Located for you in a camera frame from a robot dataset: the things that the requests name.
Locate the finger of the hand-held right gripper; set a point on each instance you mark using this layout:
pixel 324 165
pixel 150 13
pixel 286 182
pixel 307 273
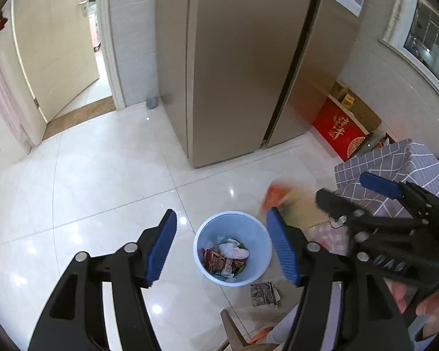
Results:
pixel 378 183
pixel 338 206

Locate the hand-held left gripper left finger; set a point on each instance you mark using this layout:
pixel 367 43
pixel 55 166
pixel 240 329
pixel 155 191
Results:
pixel 162 248

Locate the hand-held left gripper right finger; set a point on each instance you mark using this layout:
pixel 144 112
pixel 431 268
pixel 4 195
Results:
pixel 281 248

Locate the printed magazine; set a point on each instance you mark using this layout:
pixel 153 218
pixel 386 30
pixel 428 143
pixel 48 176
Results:
pixel 263 294

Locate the red snack wrapper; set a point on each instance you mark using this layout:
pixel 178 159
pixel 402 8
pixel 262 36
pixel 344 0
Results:
pixel 213 260

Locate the orange plastic bag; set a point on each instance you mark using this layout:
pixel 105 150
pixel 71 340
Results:
pixel 274 195

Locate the blue plastic waste bin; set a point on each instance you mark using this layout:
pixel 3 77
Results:
pixel 212 226

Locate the grey checked tablecloth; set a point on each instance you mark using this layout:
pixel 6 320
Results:
pixel 398 161

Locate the red printed box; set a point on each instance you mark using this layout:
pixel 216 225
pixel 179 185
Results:
pixel 338 128

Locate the person's leg in pale pants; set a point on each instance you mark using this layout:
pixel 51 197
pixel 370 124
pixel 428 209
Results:
pixel 285 325

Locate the small yellow box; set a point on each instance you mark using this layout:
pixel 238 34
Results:
pixel 347 100

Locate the orange slipper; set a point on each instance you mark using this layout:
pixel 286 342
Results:
pixel 260 335

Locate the beige chair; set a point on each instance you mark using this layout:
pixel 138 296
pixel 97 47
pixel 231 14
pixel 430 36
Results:
pixel 234 331

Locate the brown cardboard box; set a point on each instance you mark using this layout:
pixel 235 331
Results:
pixel 339 89

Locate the small grey floor object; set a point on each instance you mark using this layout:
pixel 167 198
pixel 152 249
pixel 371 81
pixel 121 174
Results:
pixel 152 102

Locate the white framed window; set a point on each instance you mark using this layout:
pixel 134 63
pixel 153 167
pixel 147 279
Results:
pixel 424 33

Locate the gold double-door refrigerator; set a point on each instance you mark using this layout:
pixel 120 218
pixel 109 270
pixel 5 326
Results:
pixel 241 62

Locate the cream wooden door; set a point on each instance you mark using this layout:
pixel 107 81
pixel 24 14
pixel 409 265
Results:
pixel 55 55

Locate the pink floral curtain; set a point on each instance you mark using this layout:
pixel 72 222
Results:
pixel 3 91

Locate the red bow tie-back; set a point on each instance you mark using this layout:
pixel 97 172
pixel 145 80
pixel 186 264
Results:
pixel 1 22

